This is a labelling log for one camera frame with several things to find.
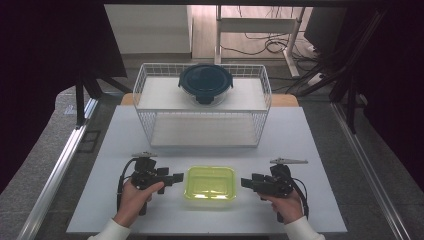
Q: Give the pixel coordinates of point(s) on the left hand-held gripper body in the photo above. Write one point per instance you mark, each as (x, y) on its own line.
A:
(144, 175)

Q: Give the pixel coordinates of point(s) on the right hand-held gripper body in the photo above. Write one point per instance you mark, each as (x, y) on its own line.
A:
(276, 181)

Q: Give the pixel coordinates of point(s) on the green rectangular food container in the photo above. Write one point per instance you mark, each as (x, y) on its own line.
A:
(210, 183)

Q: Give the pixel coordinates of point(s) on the round dark blue lidded container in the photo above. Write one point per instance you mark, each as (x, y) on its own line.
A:
(205, 80)

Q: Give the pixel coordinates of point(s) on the person's right hand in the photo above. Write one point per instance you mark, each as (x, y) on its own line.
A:
(288, 208)

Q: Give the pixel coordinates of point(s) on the person's left hand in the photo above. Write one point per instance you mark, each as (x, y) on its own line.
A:
(133, 203)

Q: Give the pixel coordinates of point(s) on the wooden table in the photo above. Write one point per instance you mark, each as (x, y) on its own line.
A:
(285, 100)

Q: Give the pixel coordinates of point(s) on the black metal stand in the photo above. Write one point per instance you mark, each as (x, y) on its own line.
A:
(350, 106)
(80, 106)

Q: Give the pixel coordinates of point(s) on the white power strip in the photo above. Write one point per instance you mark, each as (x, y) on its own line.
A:
(315, 79)

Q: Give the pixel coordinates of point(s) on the white cabinet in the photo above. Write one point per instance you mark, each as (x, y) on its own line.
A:
(150, 28)

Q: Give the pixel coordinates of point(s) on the black curtain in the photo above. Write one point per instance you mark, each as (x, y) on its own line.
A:
(396, 83)
(40, 66)

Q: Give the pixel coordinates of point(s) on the black square bracket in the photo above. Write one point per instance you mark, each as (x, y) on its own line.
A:
(87, 150)

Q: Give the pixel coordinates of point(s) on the aluminium rail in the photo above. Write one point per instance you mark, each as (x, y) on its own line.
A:
(363, 156)
(56, 173)

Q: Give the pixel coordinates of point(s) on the white metal desk frame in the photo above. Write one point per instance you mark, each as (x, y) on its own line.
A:
(256, 25)

